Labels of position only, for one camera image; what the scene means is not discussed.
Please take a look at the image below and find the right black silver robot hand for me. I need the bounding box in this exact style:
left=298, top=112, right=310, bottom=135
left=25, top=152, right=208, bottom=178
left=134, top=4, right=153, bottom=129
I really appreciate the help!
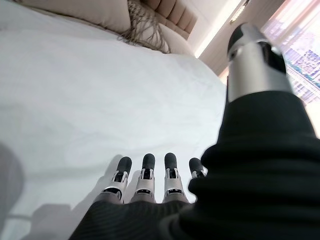
left=68, top=22, right=320, bottom=240

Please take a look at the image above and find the fringed macrame cushion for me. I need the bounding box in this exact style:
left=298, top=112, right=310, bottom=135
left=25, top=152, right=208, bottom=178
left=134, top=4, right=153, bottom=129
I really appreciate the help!
left=116, top=0, right=171, bottom=55

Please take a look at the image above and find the large beige pillow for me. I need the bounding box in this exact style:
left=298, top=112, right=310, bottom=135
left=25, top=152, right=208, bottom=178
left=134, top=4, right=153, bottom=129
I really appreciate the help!
left=13, top=0, right=134, bottom=35

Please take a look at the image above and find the white duvet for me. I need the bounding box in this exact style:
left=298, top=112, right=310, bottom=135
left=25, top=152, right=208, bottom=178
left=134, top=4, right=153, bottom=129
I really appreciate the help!
left=0, top=29, right=227, bottom=240

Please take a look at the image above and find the bright window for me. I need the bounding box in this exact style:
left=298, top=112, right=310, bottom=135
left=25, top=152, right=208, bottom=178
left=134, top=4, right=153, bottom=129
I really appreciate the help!
left=259, top=14, right=320, bottom=106

